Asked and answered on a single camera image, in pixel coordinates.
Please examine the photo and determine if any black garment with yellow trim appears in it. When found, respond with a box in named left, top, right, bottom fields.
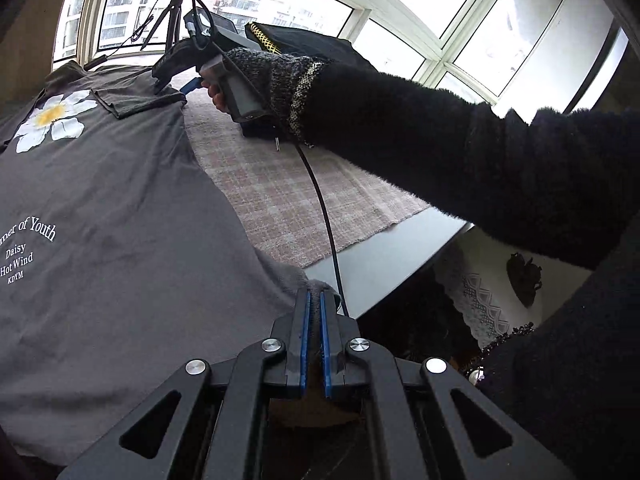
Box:
left=244, top=21, right=376, bottom=68

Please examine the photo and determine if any person's right forearm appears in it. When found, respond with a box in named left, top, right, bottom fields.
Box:
left=300, top=60, right=640, bottom=271

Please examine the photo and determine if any black ring light cable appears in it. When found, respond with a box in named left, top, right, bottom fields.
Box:
left=82, top=0, right=201, bottom=72

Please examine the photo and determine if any white lace cloth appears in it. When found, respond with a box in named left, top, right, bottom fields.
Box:
left=432, top=245, right=536, bottom=351

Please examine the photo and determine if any dark hanging object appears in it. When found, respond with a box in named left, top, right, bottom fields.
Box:
left=506, top=251, right=544, bottom=309

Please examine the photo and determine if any white window frame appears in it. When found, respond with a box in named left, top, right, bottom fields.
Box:
left=50, top=0, right=631, bottom=111

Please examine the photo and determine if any person's black knit clothing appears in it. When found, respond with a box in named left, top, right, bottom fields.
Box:
left=465, top=210, right=640, bottom=480

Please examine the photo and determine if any person's right hand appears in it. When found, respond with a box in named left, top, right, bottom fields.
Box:
left=206, top=47, right=331, bottom=150

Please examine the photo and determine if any black tripod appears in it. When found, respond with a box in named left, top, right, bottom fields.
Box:
left=140, top=0, right=188, bottom=53

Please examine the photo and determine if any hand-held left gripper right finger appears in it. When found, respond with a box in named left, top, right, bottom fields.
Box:
left=320, top=290, right=576, bottom=480

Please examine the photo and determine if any dark grey flower-print t-shirt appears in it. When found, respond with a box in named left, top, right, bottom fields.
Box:
left=0, top=60, right=341, bottom=466

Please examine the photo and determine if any pink plaid mat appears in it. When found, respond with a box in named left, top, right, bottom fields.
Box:
left=180, top=87, right=433, bottom=268

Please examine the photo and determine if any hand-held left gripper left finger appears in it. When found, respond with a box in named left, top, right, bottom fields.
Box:
left=57, top=290, right=316, bottom=480

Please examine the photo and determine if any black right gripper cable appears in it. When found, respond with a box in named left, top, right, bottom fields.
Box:
left=190, top=0, right=358, bottom=318

